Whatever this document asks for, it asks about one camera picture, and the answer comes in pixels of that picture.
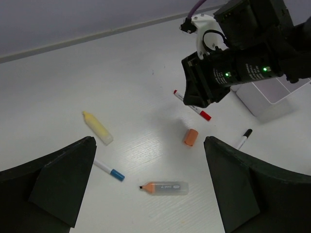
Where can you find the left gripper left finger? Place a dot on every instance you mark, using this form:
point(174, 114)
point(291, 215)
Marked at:
point(45, 194)

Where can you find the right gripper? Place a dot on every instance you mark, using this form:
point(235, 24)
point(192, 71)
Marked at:
point(209, 80)

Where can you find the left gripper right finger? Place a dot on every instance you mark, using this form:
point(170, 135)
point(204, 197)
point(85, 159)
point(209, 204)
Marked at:
point(254, 196)

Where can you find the red cap white marker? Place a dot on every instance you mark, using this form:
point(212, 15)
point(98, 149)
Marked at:
point(201, 112)

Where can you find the orange highlighter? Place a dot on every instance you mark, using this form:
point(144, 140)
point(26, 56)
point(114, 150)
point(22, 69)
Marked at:
point(190, 137)

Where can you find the black marker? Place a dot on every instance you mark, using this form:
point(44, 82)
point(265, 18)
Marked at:
point(244, 139)

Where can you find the blue cap white marker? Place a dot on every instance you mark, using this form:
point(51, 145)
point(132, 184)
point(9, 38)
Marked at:
point(114, 173)

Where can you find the yellow highlighter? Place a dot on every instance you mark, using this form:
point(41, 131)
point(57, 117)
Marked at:
point(96, 126)

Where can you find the clear tube orange tip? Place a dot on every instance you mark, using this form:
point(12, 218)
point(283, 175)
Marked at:
point(166, 188)

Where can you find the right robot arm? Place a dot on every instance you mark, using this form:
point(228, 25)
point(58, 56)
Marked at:
point(245, 41)

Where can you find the white compartment organizer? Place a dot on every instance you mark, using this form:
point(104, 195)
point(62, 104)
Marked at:
point(268, 100)

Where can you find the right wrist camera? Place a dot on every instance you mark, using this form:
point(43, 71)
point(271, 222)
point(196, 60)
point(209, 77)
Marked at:
point(199, 24)

